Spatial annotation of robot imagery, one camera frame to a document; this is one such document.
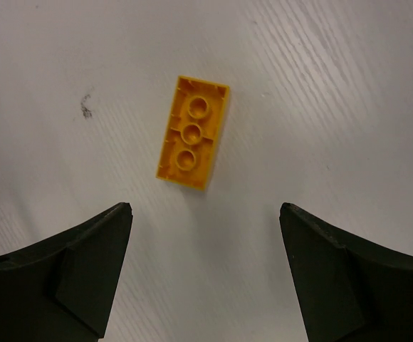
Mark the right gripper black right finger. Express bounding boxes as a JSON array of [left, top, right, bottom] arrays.
[[280, 202, 413, 341]]

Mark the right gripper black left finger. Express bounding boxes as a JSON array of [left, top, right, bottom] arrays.
[[0, 202, 132, 341]]

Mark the orange yellow lego brick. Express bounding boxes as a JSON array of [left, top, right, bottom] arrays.
[[156, 76, 230, 191]]

